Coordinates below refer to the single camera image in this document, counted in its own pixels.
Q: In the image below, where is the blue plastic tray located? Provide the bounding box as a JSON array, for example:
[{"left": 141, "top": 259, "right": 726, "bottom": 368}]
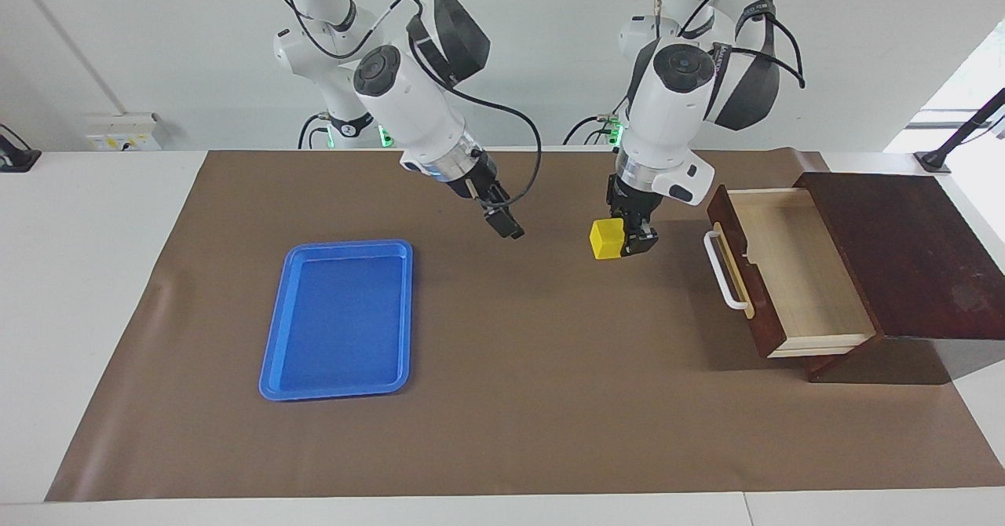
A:
[{"left": 258, "top": 239, "right": 415, "bottom": 402}]

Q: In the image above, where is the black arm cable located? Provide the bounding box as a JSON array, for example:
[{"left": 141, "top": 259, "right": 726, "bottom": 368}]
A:
[
  {"left": 654, "top": 0, "right": 807, "bottom": 89},
  {"left": 407, "top": 4, "right": 544, "bottom": 214}
]

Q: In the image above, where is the black clamp mount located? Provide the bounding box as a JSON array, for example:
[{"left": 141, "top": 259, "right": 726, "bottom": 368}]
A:
[{"left": 0, "top": 123, "right": 42, "bottom": 174}]

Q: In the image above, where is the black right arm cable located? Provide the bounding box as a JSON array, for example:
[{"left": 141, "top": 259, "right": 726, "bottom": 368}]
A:
[{"left": 407, "top": 4, "right": 544, "bottom": 214}]

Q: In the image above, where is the dark wooden cabinet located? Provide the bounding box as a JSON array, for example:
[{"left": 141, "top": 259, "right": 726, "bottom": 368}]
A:
[{"left": 795, "top": 170, "right": 1005, "bottom": 386}]

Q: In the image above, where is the white drawer handle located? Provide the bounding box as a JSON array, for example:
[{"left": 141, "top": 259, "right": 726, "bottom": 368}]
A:
[{"left": 703, "top": 229, "right": 751, "bottom": 311}]

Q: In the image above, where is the white wall socket box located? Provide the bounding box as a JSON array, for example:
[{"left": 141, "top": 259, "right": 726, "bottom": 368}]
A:
[{"left": 84, "top": 113, "right": 163, "bottom": 152}]

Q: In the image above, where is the yellow cube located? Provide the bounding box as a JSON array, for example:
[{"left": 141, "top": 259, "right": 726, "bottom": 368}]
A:
[{"left": 589, "top": 219, "right": 627, "bottom": 262}]

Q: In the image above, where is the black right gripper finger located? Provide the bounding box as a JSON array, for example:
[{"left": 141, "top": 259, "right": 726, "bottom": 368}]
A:
[
  {"left": 499, "top": 196, "right": 526, "bottom": 241},
  {"left": 480, "top": 203, "right": 511, "bottom": 238}
]

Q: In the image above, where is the brown table mat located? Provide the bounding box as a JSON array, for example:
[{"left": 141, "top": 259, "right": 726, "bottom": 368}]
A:
[{"left": 44, "top": 146, "right": 1005, "bottom": 503}]

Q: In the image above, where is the black base cable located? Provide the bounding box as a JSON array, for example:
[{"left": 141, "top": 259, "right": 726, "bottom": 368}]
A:
[
  {"left": 298, "top": 113, "right": 332, "bottom": 151},
  {"left": 561, "top": 94, "right": 629, "bottom": 147}
]

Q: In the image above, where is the wooden drawer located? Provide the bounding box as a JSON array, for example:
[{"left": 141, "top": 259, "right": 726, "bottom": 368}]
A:
[{"left": 703, "top": 184, "right": 879, "bottom": 360}]

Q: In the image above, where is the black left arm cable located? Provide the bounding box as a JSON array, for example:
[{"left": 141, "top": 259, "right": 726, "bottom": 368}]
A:
[{"left": 654, "top": 0, "right": 807, "bottom": 89}]

